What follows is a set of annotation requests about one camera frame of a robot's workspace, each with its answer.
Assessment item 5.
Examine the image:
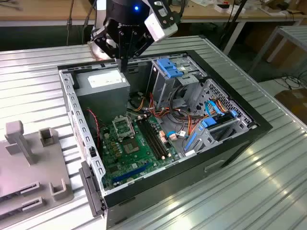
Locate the cardboard box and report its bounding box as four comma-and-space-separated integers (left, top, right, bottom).
274, 88, 307, 125
265, 35, 307, 70

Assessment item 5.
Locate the orange black wire bundle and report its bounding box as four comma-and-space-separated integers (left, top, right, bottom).
178, 112, 209, 136

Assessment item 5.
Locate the perforated metal disk bay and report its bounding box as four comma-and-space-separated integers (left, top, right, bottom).
187, 78, 259, 154

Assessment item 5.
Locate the CPU socket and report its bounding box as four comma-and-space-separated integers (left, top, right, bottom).
119, 138, 142, 156

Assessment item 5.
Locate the blue wire with white connector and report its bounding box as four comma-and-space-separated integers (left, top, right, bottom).
166, 130, 187, 141

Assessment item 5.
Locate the wooden desk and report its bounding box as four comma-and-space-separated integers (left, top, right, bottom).
0, 0, 307, 56

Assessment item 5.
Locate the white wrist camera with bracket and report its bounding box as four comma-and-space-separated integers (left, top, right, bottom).
143, 0, 181, 43

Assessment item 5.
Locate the metal slat shelf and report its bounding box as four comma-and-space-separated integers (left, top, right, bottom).
248, 25, 307, 80

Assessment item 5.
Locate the metal socket cover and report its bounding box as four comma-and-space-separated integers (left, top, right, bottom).
111, 115, 135, 141

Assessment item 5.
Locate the blue drive latch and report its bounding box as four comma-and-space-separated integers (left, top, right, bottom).
157, 58, 184, 79

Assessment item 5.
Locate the yellow black wire bundle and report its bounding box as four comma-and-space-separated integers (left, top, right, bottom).
128, 92, 159, 115

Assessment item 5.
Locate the light blue flat wire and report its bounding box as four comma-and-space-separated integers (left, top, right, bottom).
205, 100, 225, 118

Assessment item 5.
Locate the black RAM slot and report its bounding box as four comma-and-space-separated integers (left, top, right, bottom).
140, 119, 163, 160
146, 118, 169, 157
143, 119, 166, 159
137, 120, 160, 161

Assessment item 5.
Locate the metal drive cage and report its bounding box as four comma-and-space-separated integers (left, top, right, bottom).
146, 54, 209, 111

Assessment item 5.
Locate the grey power supply unit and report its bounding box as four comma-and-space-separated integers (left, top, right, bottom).
73, 68, 131, 125

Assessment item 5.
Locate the hard disk in blue carrier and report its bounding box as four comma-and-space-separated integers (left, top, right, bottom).
201, 110, 238, 131

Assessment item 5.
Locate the blue expansion slot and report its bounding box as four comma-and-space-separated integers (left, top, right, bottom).
111, 162, 152, 183

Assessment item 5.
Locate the twisted fan wire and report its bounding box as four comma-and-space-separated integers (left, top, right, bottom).
86, 107, 103, 144

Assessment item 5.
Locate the blue plastic rail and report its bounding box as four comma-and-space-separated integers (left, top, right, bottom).
184, 130, 200, 152

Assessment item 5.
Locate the black open PC case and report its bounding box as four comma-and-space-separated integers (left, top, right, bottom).
57, 49, 274, 230

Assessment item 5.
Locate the green motherboard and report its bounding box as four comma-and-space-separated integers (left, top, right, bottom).
99, 114, 183, 191

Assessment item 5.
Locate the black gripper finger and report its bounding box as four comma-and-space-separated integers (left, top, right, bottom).
124, 30, 154, 72
91, 27, 125, 72

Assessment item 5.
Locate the grey parts rack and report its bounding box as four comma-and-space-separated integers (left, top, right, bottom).
0, 120, 74, 225

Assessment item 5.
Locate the grey cable with metal connector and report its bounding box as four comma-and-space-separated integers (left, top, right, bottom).
66, 0, 74, 46

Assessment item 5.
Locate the dark grey case handle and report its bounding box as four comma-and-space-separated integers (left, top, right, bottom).
79, 160, 107, 219

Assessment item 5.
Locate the white flat box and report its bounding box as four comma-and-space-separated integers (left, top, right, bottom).
214, 3, 246, 14

